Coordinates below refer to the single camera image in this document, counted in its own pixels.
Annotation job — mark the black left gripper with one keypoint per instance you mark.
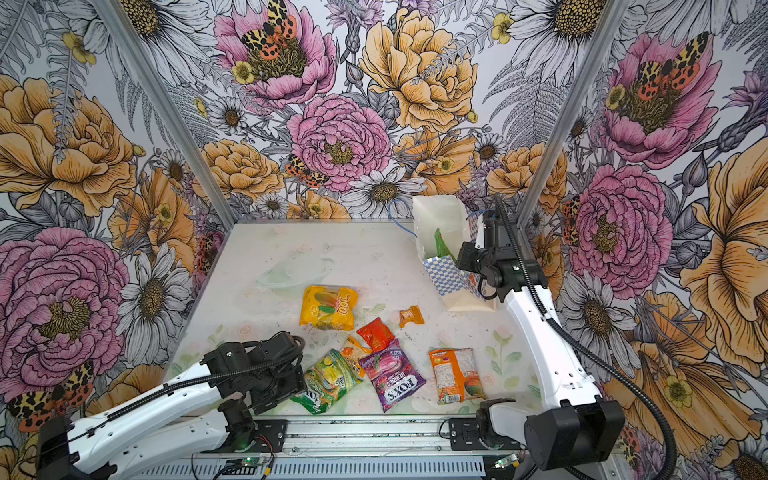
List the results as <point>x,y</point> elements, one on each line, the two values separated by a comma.
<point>292,384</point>

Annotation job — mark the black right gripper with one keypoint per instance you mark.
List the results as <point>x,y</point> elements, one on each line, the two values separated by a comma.
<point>466,252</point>

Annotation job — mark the green chips snack bag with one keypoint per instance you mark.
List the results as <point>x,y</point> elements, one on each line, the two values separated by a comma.
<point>442,249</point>

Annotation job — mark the green Fox's candy bag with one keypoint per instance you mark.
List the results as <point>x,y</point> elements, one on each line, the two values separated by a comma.
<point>327,382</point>

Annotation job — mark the blue checkered paper bag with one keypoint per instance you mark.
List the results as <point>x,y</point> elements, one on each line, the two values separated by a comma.
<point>441,225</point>

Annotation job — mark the orange yellow snack packet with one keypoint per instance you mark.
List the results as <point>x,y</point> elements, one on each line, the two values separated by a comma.
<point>353,351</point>

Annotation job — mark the yellow snack bag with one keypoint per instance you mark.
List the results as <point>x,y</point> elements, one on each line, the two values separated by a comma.
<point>329,307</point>

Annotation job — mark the small orange candy packet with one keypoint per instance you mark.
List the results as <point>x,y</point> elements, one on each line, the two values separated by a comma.
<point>411,315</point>

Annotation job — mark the red snack packet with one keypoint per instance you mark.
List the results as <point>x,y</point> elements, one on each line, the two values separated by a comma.
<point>377,335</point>

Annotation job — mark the purple Fox's candy bag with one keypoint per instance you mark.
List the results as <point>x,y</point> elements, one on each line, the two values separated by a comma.
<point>392,375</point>

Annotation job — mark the orange white snack bag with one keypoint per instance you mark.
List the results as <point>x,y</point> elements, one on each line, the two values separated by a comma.
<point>456,375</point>

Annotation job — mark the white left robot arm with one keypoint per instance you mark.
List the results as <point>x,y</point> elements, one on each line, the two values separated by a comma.
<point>210,407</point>

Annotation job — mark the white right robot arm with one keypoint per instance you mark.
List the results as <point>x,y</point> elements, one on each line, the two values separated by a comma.
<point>563,381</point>

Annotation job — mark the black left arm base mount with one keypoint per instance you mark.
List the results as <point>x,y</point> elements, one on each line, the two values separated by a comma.
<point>260,436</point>

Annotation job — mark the white slotted cable duct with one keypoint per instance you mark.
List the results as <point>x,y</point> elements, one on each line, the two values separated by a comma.
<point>383,467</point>

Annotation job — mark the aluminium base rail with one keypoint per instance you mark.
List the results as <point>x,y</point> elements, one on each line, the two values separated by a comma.
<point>324,436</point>

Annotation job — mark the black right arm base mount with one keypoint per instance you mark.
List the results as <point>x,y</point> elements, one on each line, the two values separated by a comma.
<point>477,433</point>

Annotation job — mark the aluminium corner post right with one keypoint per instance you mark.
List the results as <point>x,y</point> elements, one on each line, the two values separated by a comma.
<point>598,49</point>

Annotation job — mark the aluminium corner post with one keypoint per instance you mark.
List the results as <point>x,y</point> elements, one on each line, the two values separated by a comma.
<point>119,26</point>
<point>598,49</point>

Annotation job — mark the aluminium corner post left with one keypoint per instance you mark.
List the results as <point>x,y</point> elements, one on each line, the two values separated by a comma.
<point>119,26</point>

